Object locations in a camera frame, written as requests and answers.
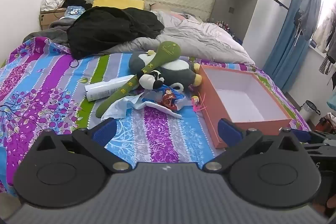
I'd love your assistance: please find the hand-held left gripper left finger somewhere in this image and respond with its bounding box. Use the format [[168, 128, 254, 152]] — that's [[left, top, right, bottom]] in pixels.
[[35, 118, 133, 172]]

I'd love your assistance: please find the striped garment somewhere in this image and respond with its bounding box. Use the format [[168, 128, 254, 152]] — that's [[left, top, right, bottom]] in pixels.
[[319, 55, 334, 75]]

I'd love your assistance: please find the grey plush penguin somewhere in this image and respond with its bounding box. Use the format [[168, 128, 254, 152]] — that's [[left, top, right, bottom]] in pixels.
[[129, 49, 202, 90]]

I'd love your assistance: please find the yellow pillow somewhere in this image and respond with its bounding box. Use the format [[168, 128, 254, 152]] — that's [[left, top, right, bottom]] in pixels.
[[92, 0, 145, 10]]

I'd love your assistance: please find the colourful striped bed sheet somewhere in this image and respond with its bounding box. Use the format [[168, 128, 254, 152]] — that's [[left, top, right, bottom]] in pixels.
[[0, 36, 311, 194]]

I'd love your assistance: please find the blue printed bag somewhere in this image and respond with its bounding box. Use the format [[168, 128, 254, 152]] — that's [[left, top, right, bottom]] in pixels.
[[64, 5, 86, 18]]

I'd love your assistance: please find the white crumpled cloth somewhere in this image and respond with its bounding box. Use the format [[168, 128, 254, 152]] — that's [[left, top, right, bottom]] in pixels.
[[40, 0, 69, 12]]

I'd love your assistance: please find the small panda plush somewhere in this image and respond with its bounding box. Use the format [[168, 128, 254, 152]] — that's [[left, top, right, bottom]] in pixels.
[[138, 69, 165, 90]]

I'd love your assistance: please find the pink pillow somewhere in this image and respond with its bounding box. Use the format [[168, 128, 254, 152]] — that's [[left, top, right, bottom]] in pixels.
[[150, 2, 200, 21]]

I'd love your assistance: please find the light grey duvet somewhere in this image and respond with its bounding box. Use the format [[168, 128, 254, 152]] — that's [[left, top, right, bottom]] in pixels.
[[101, 10, 255, 65]]

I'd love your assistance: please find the dark grey blanket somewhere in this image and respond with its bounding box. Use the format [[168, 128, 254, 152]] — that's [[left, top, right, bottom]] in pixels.
[[22, 17, 72, 43]]

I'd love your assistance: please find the black clothing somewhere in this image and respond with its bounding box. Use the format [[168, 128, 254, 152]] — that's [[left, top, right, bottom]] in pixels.
[[66, 7, 165, 60]]

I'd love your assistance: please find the blue curtain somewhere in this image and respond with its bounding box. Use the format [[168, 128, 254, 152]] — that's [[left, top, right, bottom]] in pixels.
[[262, 0, 314, 93]]

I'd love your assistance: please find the green plush massage stick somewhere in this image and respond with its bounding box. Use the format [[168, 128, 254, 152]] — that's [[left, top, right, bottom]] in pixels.
[[95, 41, 181, 118]]

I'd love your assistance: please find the white tissue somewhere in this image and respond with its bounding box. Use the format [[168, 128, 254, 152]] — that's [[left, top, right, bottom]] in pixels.
[[101, 97, 133, 120]]

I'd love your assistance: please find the row of small bottles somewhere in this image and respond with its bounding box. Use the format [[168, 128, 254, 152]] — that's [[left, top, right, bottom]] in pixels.
[[215, 20, 237, 38]]

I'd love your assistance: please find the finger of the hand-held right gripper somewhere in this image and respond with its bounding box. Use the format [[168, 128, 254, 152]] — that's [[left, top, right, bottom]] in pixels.
[[302, 144, 336, 155], [291, 130, 336, 144]]

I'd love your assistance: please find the hanging grey garment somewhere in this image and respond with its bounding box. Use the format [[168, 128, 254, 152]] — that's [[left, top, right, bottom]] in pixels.
[[294, 0, 324, 41]]

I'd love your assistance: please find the red snack packet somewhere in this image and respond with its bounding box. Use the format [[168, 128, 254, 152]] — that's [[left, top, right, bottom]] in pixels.
[[161, 90, 181, 111]]

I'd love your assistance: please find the pink and yellow toy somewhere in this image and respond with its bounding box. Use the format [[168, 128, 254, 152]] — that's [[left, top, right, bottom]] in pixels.
[[191, 95, 208, 113]]

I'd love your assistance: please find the orange cardboard box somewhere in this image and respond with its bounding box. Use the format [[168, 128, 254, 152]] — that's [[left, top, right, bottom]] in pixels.
[[197, 64, 292, 149]]

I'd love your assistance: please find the hanging beige garment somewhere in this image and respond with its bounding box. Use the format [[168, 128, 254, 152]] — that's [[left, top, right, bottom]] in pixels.
[[314, 11, 336, 54]]

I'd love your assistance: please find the white plastic bottle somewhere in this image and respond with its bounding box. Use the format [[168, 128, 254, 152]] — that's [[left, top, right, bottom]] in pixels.
[[84, 74, 135, 102]]

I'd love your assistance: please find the wooden nightstand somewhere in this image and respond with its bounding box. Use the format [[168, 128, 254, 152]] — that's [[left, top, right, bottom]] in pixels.
[[39, 9, 69, 30]]

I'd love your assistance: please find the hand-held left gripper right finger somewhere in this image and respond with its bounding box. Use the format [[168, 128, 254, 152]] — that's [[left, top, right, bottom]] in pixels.
[[205, 118, 301, 171]]

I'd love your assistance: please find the blue snack packet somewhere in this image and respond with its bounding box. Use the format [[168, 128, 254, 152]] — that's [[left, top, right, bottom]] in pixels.
[[142, 84, 188, 111]]

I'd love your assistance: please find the white trash bin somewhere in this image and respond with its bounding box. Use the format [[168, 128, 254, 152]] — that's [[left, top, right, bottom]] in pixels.
[[299, 100, 321, 119]]

